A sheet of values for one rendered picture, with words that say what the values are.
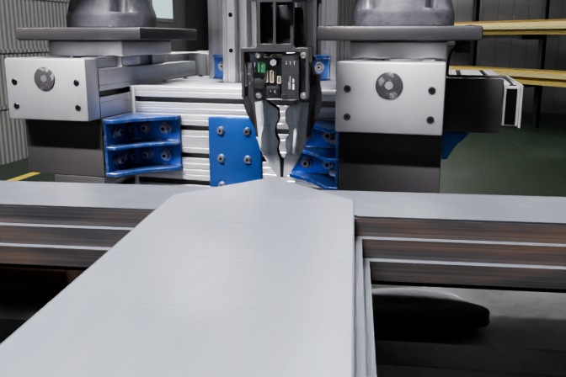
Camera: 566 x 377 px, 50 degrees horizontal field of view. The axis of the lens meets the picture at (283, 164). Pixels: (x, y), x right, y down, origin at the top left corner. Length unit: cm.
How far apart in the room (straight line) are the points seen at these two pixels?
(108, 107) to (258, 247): 55
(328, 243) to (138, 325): 17
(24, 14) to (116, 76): 474
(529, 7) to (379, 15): 812
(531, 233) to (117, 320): 36
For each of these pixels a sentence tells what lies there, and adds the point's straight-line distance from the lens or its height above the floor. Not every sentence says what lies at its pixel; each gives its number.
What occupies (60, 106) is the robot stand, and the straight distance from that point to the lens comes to 94.
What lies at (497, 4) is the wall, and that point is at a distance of 896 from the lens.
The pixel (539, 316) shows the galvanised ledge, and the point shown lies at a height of 68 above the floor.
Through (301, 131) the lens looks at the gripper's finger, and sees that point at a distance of 69.
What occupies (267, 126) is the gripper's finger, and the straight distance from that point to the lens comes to 69.
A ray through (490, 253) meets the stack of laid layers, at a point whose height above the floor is 84.
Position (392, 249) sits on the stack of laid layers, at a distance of 54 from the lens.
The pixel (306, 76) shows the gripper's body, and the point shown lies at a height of 98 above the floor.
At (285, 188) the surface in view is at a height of 87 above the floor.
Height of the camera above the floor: 102
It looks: 12 degrees down
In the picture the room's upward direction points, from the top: straight up
